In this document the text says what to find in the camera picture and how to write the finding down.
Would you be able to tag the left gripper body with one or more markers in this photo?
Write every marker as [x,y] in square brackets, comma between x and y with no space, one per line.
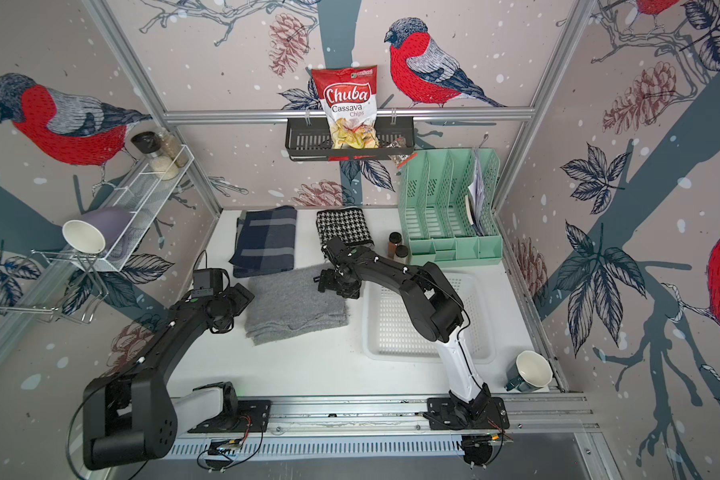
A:
[232,303]

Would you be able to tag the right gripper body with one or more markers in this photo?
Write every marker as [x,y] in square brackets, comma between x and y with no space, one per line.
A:
[333,283]

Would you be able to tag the houndstooth scarf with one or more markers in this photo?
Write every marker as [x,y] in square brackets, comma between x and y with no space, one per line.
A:
[349,224]

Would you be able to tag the grey scarf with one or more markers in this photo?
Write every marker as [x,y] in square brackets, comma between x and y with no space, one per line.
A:
[288,305]

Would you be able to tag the white plastic basket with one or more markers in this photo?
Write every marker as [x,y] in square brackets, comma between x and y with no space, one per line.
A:
[388,334]

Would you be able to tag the navy plaid scarf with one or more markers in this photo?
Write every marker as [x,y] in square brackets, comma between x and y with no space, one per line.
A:
[265,242]

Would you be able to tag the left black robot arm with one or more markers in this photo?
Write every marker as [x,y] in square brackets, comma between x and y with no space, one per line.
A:
[129,416]

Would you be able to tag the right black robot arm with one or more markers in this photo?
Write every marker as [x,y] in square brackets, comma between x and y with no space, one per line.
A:
[437,314]

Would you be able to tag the tan spice bottle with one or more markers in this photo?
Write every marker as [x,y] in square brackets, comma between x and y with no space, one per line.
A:
[401,253]

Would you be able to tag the brown spice bottle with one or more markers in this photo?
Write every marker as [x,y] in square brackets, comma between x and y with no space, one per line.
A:
[394,240]

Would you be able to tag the mint green file organizer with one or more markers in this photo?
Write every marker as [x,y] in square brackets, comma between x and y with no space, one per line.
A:
[433,213]

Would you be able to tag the lavender cup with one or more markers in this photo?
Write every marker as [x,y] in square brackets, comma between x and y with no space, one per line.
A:
[96,231]

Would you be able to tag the papers in organizer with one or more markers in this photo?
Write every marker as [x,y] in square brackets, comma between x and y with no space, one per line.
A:
[475,199]

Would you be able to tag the glass spice jar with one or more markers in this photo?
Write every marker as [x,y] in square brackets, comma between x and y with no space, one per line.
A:
[172,147]

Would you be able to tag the black lid spice jar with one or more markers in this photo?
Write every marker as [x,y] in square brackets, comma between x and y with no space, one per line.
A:
[160,163]

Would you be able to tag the red Chuba chips bag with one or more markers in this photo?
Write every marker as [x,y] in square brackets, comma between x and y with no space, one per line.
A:
[348,98]

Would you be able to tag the dark green mug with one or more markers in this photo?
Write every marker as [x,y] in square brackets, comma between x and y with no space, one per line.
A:
[528,372]

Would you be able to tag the white wire wall shelf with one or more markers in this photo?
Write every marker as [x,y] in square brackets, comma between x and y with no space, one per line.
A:
[143,194]

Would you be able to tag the black wall-mounted basket shelf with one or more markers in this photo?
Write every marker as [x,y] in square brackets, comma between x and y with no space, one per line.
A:
[310,140]

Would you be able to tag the small circuit board with wires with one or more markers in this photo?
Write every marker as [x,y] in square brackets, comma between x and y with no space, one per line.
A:
[222,455]

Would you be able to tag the wire cup holder rack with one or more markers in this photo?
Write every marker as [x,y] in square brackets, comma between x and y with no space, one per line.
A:
[52,286]

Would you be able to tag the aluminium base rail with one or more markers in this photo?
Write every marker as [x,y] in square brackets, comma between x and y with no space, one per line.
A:
[308,426]

